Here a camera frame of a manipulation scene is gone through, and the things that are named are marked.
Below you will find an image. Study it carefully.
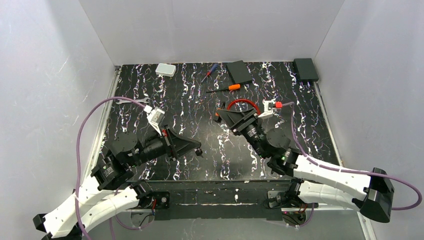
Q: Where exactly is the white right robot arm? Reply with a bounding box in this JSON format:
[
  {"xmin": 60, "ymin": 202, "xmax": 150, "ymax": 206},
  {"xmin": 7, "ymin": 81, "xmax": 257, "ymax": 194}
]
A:
[{"xmin": 216, "ymin": 109, "xmax": 395, "ymax": 223}]

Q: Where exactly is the white plastic box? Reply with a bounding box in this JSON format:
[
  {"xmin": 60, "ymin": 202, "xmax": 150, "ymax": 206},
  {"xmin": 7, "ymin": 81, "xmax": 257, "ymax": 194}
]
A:
[{"xmin": 155, "ymin": 63, "xmax": 177, "ymax": 77}]

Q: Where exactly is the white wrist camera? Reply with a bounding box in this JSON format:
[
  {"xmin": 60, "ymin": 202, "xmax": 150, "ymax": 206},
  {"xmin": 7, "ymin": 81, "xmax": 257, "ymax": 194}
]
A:
[
  {"xmin": 143, "ymin": 105, "xmax": 165, "ymax": 136},
  {"xmin": 258, "ymin": 100, "xmax": 283, "ymax": 119}
]

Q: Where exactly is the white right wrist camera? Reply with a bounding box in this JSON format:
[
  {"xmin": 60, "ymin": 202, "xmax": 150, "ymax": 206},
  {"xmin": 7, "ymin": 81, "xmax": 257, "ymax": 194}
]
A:
[{"xmin": 258, "ymin": 100, "xmax": 283, "ymax": 119}]

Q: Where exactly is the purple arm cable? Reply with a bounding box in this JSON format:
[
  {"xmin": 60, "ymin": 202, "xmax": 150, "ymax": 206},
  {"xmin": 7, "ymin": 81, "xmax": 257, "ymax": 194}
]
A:
[
  {"xmin": 281, "ymin": 101, "xmax": 423, "ymax": 212},
  {"xmin": 75, "ymin": 96, "xmax": 155, "ymax": 240}
]

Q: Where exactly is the black electronics box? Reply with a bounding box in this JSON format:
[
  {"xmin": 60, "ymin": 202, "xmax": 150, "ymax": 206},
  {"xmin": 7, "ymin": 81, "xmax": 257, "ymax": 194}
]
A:
[{"xmin": 293, "ymin": 58, "xmax": 319, "ymax": 83}]

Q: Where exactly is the silver open-end wrench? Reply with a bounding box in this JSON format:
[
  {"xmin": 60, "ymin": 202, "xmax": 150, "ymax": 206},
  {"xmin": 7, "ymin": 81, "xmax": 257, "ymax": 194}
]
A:
[{"xmin": 115, "ymin": 97, "xmax": 151, "ymax": 106}]

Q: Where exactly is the red cable lock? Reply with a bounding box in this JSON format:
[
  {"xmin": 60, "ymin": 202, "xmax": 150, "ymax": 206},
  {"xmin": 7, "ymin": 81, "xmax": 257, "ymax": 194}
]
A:
[{"xmin": 226, "ymin": 98, "xmax": 261, "ymax": 115}]

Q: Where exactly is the orange handled screwdriver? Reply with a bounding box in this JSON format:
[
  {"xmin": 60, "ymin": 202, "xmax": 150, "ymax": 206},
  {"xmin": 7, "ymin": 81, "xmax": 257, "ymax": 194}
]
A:
[{"xmin": 206, "ymin": 84, "xmax": 241, "ymax": 93}]

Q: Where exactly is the blue red screwdriver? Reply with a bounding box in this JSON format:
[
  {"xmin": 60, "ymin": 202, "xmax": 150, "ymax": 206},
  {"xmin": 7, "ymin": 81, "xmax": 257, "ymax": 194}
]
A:
[{"xmin": 201, "ymin": 63, "xmax": 219, "ymax": 83}]

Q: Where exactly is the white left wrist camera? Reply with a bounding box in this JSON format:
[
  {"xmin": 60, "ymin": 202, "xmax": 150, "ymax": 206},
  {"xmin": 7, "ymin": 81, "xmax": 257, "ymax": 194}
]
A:
[{"xmin": 143, "ymin": 105, "xmax": 165, "ymax": 136}]

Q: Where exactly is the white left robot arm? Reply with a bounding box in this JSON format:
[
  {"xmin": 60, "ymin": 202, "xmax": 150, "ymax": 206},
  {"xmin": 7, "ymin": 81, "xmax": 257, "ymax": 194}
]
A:
[{"xmin": 32, "ymin": 125, "xmax": 203, "ymax": 240}]

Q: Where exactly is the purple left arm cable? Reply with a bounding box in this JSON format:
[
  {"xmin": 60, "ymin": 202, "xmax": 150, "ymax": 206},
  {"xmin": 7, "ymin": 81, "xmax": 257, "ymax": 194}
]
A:
[{"xmin": 75, "ymin": 96, "xmax": 155, "ymax": 240}]

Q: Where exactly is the black flat plate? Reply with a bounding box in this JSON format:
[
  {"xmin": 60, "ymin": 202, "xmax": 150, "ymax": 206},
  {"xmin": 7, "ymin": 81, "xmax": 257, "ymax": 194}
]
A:
[{"xmin": 226, "ymin": 60, "xmax": 253, "ymax": 85}]

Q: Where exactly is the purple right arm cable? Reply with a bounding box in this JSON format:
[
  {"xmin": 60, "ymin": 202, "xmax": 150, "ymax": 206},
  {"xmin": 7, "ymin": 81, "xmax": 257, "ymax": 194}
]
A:
[{"xmin": 281, "ymin": 101, "xmax": 423, "ymax": 212}]

